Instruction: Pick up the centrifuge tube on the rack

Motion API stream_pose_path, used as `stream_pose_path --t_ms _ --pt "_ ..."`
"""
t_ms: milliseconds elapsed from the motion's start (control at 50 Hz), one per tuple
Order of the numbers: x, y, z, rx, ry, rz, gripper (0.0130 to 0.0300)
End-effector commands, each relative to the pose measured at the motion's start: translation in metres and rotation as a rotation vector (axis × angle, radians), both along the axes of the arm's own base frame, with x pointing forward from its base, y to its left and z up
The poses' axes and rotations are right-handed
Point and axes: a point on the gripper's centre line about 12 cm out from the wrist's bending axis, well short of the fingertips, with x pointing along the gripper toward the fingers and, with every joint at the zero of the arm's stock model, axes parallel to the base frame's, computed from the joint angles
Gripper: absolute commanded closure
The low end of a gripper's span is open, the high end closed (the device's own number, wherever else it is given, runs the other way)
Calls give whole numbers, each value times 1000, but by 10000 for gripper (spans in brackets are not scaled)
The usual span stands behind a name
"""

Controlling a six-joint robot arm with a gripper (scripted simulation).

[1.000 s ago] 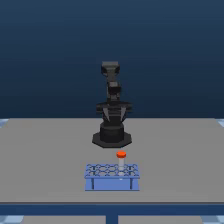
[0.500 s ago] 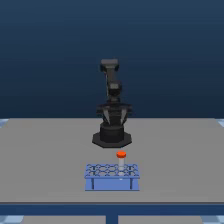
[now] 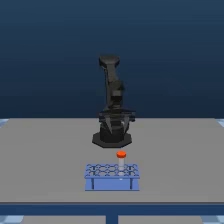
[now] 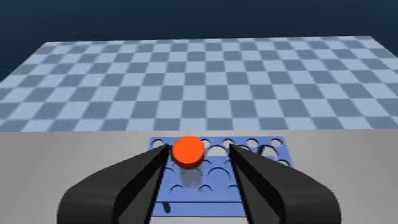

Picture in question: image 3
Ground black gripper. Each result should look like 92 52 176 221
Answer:
98 108 137 134

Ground blue test tube rack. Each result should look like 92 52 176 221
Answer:
83 162 141 192

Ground orange-capped centrifuge tube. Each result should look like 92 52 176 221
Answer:
116 150 127 178

